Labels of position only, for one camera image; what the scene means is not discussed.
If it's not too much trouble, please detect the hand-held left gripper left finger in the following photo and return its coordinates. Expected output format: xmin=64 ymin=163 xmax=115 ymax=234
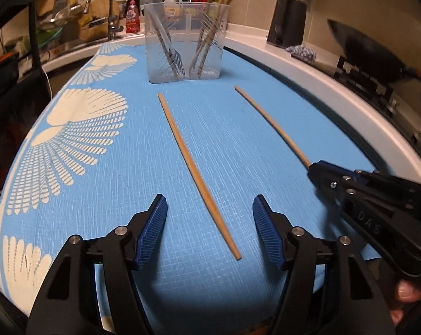
xmin=25 ymin=193 xmax=169 ymax=335

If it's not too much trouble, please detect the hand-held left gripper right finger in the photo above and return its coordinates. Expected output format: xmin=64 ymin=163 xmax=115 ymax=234
xmin=252 ymin=195 xmax=396 ymax=335

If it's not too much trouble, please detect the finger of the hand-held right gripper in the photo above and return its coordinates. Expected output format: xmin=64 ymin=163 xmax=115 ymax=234
xmin=307 ymin=161 xmax=420 ymax=210

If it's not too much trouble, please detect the clear plastic container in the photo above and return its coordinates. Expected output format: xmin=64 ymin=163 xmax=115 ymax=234
xmin=141 ymin=2 xmax=231 ymax=84

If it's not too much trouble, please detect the fork with grey handle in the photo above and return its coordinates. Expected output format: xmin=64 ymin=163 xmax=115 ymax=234
xmin=143 ymin=0 xmax=189 ymax=78

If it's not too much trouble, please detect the person's right hand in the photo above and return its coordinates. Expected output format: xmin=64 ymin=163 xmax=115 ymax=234
xmin=388 ymin=280 xmax=421 ymax=326

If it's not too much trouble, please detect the blue patterned cloth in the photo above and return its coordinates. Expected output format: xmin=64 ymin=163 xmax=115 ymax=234
xmin=0 ymin=44 xmax=382 ymax=335

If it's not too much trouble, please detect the black gas stove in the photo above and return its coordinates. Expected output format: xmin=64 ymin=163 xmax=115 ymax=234
xmin=315 ymin=56 xmax=421 ymax=168

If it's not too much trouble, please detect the blue white scrub cloth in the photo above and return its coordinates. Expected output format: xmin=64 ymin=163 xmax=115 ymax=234
xmin=285 ymin=45 xmax=317 ymax=65

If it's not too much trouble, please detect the black wok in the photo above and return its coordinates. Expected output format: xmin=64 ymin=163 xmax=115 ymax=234
xmin=327 ymin=17 xmax=421 ymax=85

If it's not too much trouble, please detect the black box appliance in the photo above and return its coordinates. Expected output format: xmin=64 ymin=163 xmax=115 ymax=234
xmin=266 ymin=0 xmax=307 ymax=48

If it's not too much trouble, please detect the wooden cutting board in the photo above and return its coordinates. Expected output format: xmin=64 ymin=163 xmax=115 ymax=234
xmin=78 ymin=0 xmax=120 ymax=41

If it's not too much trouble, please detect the red dish soap bottle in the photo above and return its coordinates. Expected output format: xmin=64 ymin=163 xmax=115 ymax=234
xmin=125 ymin=0 xmax=142 ymax=35

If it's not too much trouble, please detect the metal kitchen faucet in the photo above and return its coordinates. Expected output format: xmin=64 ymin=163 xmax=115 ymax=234
xmin=83 ymin=0 xmax=124 ymax=41

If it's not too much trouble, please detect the green basin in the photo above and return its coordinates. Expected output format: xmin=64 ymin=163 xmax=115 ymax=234
xmin=36 ymin=28 xmax=63 ymax=43

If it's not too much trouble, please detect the metal bowl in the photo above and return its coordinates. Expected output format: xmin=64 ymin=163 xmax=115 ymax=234
xmin=39 ymin=5 xmax=84 ymax=26

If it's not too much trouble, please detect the black shelf rack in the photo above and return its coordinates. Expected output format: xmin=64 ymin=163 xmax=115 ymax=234
xmin=0 ymin=0 xmax=57 ymax=112

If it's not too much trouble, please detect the white cable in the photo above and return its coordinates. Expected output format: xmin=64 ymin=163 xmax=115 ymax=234
xmin=0 ymin=70 xmax=54 ymax=206

